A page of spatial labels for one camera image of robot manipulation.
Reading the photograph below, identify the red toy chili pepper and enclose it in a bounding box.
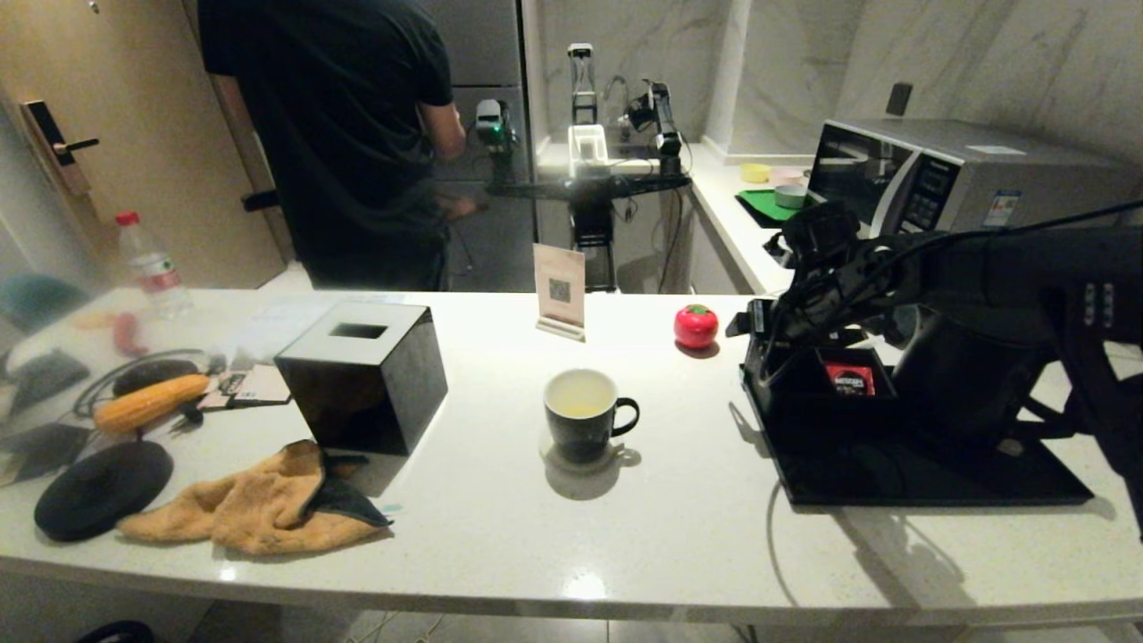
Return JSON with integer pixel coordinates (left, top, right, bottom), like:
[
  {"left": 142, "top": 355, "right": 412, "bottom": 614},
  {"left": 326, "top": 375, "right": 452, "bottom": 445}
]
[{"left": 112, "top": 313, "right": 151, "bottom": 358}]

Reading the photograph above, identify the black rectangular serving tray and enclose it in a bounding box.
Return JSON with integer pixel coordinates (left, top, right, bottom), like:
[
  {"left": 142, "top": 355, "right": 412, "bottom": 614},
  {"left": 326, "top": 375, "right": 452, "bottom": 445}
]
[{"left": 741, "top": 393, "right": 1095, "bottom": 508}]

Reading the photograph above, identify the QR code sign stand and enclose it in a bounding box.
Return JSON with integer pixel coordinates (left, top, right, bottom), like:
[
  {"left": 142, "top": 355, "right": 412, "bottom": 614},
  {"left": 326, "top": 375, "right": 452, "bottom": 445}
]
[{"left": 532, "top": 243, "right": 587, "bottom": 343}]

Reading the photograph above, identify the black door lock handle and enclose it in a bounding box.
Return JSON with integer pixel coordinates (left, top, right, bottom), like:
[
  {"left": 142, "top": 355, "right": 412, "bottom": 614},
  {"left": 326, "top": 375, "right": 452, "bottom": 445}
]
[{"left": 21, "top": 101, "right": 101, "bottom": 199}]

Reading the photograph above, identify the black ring-shaped part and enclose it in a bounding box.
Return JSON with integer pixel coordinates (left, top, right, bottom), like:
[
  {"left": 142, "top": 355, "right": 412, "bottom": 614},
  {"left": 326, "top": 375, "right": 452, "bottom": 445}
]
[{"left": 76, "top": 621, "right": 157, "bottom": 643}]

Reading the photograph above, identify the dark grey pouch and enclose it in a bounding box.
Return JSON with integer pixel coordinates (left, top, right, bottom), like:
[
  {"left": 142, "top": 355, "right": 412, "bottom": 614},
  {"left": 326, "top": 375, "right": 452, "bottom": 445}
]
[{"left": 0, "top": 348, "right": 90, "bottom": 416}]

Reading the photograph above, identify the teal round object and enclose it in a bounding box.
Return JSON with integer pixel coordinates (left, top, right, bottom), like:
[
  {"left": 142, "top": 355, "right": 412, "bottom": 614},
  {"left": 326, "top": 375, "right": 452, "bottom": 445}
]
[{"left": 0, "top": 272, "right": 88, "bottom": 336}]

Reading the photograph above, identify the black flat panel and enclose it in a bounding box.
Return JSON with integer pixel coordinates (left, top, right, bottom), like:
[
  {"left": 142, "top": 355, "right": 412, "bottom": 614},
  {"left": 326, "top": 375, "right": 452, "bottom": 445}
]
[{"left": 0, "top": 424, "right": 95, "bottom": 488}]

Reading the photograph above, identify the black round pedestal table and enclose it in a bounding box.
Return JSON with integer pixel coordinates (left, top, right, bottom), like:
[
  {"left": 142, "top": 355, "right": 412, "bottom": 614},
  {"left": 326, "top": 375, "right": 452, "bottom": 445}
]
[{"left": 487, "top": 171, "right": 693, "bottom": 294}]

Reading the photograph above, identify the yellow toy corn cob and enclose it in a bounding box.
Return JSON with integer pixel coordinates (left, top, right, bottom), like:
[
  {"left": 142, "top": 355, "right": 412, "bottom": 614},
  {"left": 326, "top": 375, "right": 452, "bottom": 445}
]
[{"left": 94, "top": 373, "right": 212, "bottom": 436}]

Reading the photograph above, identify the tan wooden door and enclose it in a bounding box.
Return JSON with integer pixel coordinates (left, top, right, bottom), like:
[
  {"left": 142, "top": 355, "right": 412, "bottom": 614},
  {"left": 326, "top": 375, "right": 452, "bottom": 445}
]
[{"left": 0, "top": 0, "right": 296, "bottom": 291}]

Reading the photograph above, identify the black cord with plug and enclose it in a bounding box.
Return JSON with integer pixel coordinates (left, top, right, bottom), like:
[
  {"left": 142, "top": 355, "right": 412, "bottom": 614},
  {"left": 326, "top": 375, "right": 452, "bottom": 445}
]
[{"left": 74, "top": 348, "right": 220, "bottom": 430}]

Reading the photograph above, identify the black oval device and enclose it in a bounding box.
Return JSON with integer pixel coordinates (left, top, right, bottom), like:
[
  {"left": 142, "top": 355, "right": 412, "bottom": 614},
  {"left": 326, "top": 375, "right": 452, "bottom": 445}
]
[{"left": 114, "top": 360, "right": 202, "bottom": 398}]

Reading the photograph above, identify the white rack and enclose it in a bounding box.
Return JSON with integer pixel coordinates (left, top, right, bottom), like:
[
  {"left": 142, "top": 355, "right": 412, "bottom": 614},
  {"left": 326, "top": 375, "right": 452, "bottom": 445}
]
[{"left": 568, "top": 122, "right": 610, "bottom": 178}]

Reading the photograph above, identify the orange microfiber cloth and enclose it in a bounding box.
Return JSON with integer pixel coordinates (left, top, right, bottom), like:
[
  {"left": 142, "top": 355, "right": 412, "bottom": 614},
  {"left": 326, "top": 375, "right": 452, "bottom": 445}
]
[{"left": 116, "top": 439, "right": 394, "bottom": 555}]

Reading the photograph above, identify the clear blender jug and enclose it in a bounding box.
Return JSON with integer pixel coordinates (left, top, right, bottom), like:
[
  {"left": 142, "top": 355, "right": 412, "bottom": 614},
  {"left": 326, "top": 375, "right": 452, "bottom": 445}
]
[{"left": 567, "top": 41, "right": 597, "bottom": 123}]

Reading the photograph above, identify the person in black shirt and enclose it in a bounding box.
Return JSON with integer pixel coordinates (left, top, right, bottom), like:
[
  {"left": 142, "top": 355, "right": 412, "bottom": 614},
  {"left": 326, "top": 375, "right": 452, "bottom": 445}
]
[{"left": 196, "top": 0, "right": 467, "bottom": 291}]

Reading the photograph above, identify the black electric kettle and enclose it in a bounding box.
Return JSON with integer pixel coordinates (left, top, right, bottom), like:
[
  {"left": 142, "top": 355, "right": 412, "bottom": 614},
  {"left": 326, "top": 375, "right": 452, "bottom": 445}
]
[{"left": 893, "top": 304, "right": 1083, "bottom": 447}]

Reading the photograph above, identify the black compartment sachet box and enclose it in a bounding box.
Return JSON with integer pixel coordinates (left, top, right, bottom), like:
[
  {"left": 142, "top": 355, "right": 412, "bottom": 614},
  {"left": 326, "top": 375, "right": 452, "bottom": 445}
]
[{"left": 739, "top": 327, "right": 901, "bottom": 438}]

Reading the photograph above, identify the chrome sink faucet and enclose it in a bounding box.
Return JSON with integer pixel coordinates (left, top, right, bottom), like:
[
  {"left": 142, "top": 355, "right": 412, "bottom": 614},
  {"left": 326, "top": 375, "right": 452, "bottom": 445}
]
[{"left": 603, "top": 75, "right": 631, "bottom": 142}]

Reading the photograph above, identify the grey tall cabinet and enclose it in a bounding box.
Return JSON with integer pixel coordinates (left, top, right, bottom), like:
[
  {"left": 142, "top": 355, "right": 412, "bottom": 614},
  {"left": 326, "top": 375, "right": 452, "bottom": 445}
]
[{"left": 420, "top": 0, "right": 535, "bottom": 291}]

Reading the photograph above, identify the black glossy tissue box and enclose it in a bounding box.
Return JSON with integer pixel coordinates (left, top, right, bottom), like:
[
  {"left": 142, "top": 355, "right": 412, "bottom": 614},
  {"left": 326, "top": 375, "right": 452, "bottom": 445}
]
[{"left": 273, "top": 302, "right": 449, "bottom": 457}]

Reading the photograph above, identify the green tray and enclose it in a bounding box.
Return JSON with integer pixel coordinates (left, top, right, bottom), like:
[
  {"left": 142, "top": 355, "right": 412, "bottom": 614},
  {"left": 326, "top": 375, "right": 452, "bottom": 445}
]
[{"left": 737, "top": 188, "right": 809, "bottom": 226}]

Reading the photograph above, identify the red coffee sachet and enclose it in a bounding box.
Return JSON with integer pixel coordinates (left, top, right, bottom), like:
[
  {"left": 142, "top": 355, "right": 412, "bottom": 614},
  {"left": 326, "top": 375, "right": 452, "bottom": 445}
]
[{"left": 823, "top": 361, "right": 876, "bottom": 397}]

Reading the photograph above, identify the black round kettle base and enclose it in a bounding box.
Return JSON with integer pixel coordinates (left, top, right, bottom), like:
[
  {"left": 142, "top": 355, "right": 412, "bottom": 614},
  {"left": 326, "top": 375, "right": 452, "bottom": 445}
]
[{"left": 34, "top": 441, "right": 175, "bottom": 544}]

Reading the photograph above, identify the silver microwave oven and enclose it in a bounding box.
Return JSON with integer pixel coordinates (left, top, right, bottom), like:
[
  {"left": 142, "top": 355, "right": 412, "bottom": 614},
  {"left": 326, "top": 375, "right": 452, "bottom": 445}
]
[{"left": 808, "top": 118, "right": 1139, "bottom": 240}]

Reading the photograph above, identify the green-lit camera device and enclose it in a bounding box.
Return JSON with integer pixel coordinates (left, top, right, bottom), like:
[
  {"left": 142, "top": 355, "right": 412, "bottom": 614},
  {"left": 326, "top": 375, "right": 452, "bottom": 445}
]
[{"left": 473, "top": 97, "right": 519, "bottom": 191}]

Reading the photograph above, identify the red tomato-shaped timer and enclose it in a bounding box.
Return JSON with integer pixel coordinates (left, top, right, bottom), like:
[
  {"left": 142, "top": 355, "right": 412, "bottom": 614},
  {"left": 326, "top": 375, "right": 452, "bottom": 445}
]
[{"left": 672, "top": 304, "right": 719, "bottom": 350}]

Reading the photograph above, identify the black mug white inside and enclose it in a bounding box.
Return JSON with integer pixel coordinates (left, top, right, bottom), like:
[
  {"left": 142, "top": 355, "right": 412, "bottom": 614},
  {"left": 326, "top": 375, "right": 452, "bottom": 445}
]
[{"left": 543, "top": 369, "right": 640, "bottom": 465}]

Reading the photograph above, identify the plastic bottle red cap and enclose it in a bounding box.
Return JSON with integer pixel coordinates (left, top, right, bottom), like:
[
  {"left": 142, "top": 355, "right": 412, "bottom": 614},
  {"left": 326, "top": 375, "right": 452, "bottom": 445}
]
[{"left": 115, "top": 212, "right": 194, "bottom": 320}]

